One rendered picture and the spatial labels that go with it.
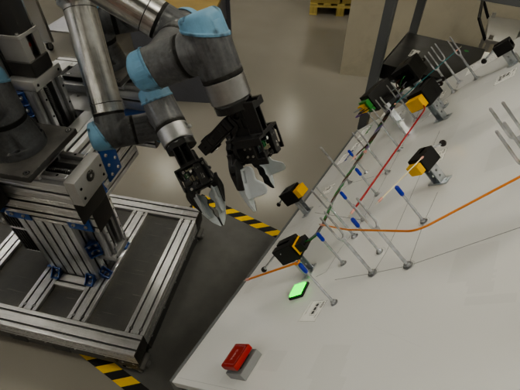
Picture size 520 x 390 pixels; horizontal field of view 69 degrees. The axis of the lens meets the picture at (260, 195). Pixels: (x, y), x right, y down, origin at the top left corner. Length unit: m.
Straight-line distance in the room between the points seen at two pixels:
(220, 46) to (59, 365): 1.78
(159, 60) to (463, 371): 0.60
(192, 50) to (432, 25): 3.30
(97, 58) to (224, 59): 0.44
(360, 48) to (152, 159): 2.16
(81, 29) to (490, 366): 0.98
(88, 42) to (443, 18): 3.21
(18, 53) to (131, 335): 1.16
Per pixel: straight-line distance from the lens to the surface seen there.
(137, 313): 1.87
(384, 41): 1.54
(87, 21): 1.04
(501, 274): 0.56
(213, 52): 0.65
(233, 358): 0.76
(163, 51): 0.68
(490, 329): 0.51
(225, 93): 0.66
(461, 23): 3.87
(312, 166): 2.78
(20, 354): 2.27
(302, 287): 0.81
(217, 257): 2.24
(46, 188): 1.21
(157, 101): 0.91
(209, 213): 0.88
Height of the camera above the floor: 1.82
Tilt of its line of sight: 45 degrees down
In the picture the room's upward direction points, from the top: straight up
